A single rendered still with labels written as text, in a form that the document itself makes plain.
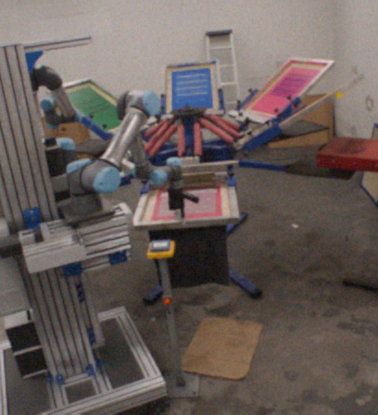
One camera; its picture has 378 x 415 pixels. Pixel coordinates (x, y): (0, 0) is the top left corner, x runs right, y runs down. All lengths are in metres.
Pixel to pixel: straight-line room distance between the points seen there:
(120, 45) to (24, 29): 1.44
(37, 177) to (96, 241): 0.41
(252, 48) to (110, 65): 2.07
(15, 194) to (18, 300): 0.54
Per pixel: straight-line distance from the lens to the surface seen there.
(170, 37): 7.08
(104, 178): 2.03
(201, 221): 2.56
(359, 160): 3.16
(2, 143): 2.26
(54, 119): 2.89
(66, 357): 2.79
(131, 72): 7.19
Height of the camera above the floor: 2.08
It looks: 24 degrees down
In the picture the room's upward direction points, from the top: 6 degrees counter-clockwise
